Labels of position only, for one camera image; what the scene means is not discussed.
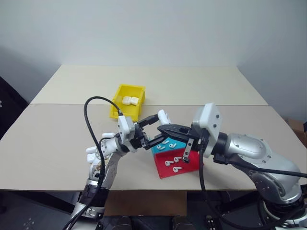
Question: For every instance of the blue shallow tray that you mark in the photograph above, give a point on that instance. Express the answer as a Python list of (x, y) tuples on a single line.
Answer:
[(154, 151)]

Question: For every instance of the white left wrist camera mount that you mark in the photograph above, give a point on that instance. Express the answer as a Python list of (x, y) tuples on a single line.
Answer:
[(123, 124)]

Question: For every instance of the red shallow tray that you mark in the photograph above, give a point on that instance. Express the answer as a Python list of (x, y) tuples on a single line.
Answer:
[(172, 175)]

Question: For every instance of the yellow plastic bin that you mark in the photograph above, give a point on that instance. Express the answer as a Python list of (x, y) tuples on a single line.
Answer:
[(124, 112)]

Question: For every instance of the small brown cardboard box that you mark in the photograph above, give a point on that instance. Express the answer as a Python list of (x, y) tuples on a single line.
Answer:
[(297, 127)]

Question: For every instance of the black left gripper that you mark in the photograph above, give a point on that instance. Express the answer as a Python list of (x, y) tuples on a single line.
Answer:
[(138, 141)]

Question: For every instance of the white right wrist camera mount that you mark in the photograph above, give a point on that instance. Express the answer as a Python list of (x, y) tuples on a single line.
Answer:
[(211, 119)]

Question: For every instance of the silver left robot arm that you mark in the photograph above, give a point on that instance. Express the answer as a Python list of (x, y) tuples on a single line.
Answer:
[(112, 165)]

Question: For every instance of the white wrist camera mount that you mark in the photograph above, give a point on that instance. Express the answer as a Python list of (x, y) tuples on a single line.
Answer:
[(211, 119), (123, 124)]

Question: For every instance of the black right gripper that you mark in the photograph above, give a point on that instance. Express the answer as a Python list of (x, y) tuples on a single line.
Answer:
[(195, 141)]

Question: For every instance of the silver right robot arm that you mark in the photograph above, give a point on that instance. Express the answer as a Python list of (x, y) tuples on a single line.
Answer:
[(251, 146)]

